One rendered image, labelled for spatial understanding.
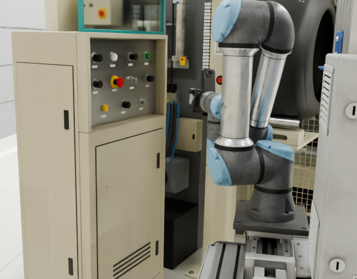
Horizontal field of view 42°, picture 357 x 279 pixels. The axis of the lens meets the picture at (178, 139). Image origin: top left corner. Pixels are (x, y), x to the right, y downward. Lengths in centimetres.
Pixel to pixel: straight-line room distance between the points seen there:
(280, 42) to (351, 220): 64
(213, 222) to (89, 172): 90
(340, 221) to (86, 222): 119
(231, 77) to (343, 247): 60
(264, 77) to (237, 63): 15
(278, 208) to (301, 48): 76
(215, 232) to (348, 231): 162
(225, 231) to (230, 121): 121
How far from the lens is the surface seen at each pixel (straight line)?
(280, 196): 143
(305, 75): 196
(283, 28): 135
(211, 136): 149
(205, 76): 165
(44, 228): 205
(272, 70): 142
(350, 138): 85
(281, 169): 140
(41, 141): 193
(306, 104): 205
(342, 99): 84
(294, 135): 208
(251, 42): 130
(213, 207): 244
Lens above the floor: 125
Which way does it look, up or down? 12 degrees down
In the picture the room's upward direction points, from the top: 1 degrees clockwise
